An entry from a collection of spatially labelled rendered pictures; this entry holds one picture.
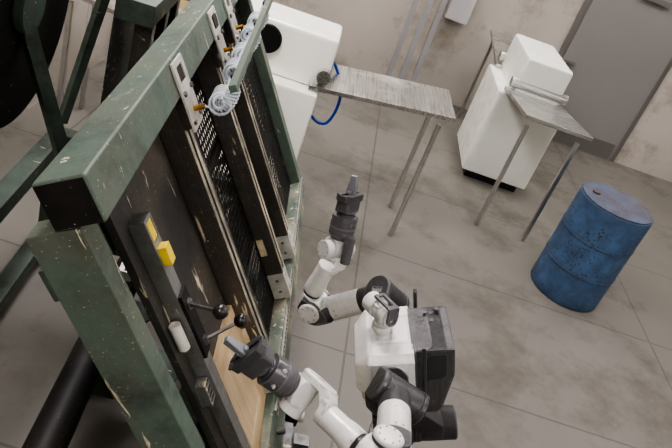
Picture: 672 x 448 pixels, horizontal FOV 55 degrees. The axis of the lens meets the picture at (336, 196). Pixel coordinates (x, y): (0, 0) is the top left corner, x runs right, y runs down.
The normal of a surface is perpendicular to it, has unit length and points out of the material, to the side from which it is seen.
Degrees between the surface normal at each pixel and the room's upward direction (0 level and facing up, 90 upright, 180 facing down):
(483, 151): 90
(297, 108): 90
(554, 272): 90
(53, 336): 0
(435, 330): 23
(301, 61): 90
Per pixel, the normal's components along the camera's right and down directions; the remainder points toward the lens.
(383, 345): -0.08, -0.86
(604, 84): -0.11, 0.47
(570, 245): -0.83, 0.01
